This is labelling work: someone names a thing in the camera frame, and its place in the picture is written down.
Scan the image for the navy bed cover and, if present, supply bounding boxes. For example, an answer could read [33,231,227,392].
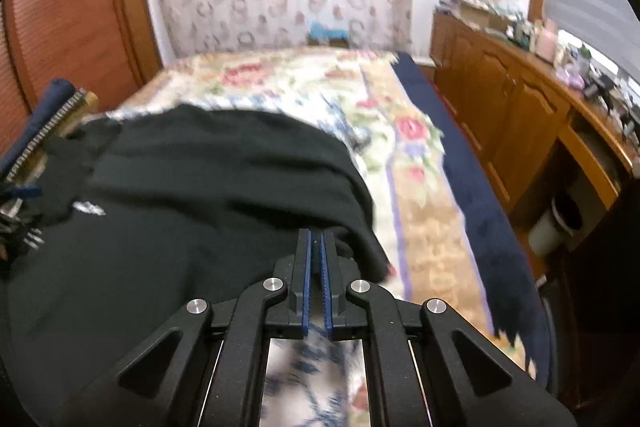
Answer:
[390,52,556,388]

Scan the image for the blue box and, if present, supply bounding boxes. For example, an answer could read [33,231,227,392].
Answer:
[307,23,348,44]

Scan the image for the wooden louvered door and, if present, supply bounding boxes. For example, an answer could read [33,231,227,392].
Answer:
[0,0,163,142]

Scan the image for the pink floral blanket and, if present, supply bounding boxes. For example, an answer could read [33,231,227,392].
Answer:
[107,47,493,338]

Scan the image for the white bin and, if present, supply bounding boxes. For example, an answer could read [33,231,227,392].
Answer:
[527,194,583,255]

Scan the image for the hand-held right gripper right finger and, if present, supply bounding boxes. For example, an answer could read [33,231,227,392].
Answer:
[320,229,581,427]

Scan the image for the purple item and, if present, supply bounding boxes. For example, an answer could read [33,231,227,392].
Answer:
[557,67,586,90]

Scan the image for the black garment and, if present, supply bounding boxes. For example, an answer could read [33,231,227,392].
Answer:
[0,103,396,413]

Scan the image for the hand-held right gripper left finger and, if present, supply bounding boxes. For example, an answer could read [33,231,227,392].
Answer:
[52,229,313,427]

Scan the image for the cardboard box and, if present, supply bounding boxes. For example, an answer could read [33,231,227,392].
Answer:
[457,2,508,30]

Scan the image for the dark ring-trimmed cloth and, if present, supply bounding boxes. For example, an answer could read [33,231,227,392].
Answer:
[5,89,98,182]

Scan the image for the wooden cabinet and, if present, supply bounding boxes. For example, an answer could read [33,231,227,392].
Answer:
[430,9,640,258]

